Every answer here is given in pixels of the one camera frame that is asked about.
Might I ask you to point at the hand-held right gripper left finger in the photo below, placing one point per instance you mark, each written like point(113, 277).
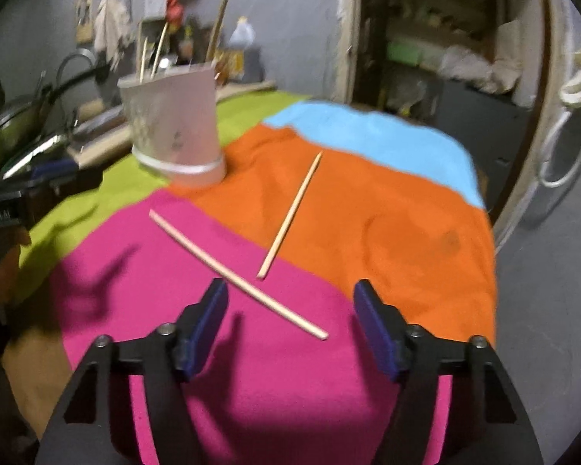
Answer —
point(213, 319)

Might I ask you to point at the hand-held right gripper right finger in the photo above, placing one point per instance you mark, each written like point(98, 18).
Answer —
point(373, 319)

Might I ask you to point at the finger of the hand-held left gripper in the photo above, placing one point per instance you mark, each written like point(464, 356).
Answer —
point(53, 169)

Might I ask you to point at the wooden chopstick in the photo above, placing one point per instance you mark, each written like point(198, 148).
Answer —
point(232, 278)
point(142, 60)
point(159, 53)
point(290, 218)

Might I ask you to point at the translucent plastic cup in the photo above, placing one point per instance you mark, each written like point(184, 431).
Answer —
point(174, 121)

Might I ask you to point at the metal pan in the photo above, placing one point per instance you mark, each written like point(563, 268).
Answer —
point(19, 121)

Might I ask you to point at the multicoloured cloth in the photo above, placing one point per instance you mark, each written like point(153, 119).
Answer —
point(392, 232)

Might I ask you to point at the sink faucet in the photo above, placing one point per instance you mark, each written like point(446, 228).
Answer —
point(77, 65)

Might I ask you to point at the hanging cloth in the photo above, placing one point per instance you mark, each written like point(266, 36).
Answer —
point(111, 22)

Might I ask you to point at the red object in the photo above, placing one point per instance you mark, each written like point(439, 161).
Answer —
point(175, 9)

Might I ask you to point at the grey cabinet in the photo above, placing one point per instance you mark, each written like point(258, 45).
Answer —
point(484, 131)

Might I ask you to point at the plastic bottle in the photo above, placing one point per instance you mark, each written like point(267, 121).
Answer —
point(242, 43)

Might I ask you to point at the curved wooden stick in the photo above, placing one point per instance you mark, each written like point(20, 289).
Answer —
point(220, 14)

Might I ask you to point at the green box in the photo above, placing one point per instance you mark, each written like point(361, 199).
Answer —
point(404, 53)

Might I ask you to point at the clear plastic bag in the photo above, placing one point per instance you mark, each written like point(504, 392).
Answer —
point(465, 65)

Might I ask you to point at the white sack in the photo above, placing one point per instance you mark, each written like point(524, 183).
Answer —
point(511, 53)

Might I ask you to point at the wooden door frame post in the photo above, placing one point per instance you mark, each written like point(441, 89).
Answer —
point(351, 34)
point(527, 106)

